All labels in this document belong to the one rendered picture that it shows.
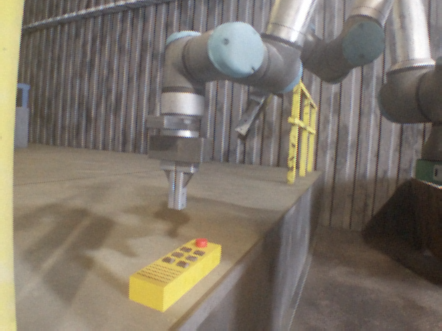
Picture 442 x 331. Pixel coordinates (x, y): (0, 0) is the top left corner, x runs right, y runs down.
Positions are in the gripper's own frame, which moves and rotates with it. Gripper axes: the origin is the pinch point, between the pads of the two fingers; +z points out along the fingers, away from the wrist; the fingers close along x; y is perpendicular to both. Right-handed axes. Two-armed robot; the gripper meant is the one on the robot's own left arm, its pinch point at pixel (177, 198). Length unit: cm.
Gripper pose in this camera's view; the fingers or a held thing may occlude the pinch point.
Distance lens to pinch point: 61.5
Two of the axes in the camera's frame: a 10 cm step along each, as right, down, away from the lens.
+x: -9.1, -0.8, 4.0
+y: 4.0, -0.1, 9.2
